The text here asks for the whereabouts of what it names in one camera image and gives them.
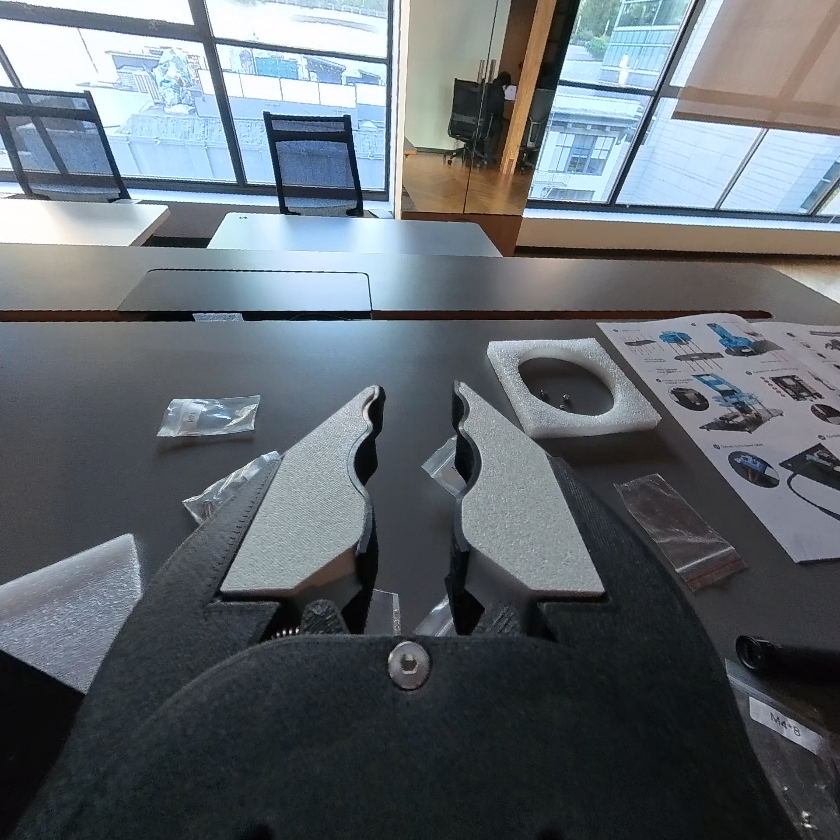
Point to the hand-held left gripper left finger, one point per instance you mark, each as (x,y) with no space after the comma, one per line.
(302,518)

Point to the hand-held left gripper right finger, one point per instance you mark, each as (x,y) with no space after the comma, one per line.
(525,525)

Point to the white foam square with hole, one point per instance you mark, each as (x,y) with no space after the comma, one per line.
(512,374)

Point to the dark grey desk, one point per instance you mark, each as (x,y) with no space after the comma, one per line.
(328,361)

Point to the white desk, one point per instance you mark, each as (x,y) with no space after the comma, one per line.
(65,223)
(354,236)

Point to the small clear screw bag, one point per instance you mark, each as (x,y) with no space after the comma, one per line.
(210,417)
(439,469)
(223,489)
(384,613)

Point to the clear bag with red strip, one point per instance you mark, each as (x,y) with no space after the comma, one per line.
(676,531)

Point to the printed instruction booklet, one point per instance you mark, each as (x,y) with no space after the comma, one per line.
(722,512)

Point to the white foam sheet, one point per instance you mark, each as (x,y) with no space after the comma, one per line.
(59,610)

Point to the black electric screwdriver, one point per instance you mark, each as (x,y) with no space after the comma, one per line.
(800,656)

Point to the black mesh office chair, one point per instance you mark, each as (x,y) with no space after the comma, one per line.
(59,151)
(315,164)

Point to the labelled clear screw bag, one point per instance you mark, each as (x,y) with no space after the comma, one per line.
(787,774)

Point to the large glazed window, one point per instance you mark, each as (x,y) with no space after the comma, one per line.
(164,151)
(689,164)

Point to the black swivel office chair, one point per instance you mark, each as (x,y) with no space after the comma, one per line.
(469,111)

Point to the wooden pillar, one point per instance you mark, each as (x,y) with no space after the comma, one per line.
(531,39)

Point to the beige roller blind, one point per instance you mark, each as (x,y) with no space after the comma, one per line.
(774,65)

